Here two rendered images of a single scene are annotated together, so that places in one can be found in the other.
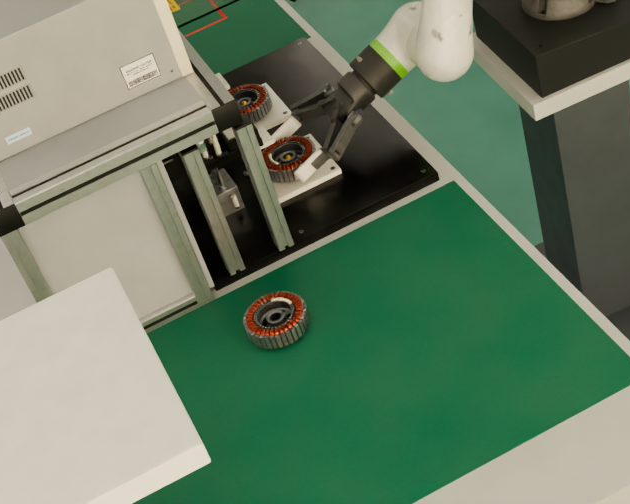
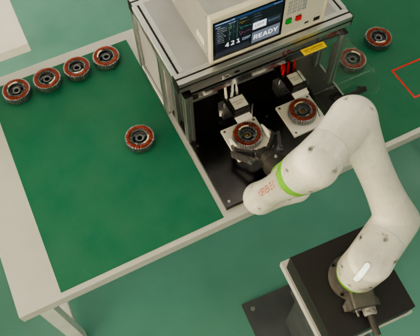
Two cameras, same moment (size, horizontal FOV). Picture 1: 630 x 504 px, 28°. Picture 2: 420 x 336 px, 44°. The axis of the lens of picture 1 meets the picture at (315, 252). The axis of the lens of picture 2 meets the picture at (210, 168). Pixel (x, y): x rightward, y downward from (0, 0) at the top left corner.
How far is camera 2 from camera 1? 1.93 m
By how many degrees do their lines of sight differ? 50
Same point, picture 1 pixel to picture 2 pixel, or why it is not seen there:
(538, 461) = (30, 242)
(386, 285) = (153, 185)
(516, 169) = not seen: outside the picture
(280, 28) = (395, 127)
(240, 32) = (396, 106)
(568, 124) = not seen: hidden behind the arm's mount
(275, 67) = not seen: hidden behind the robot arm
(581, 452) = (29, 259)
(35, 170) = (154, 10)
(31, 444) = not seen: outside the picture
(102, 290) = (13, 42)
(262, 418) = (88, 138)
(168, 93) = (196, 56)
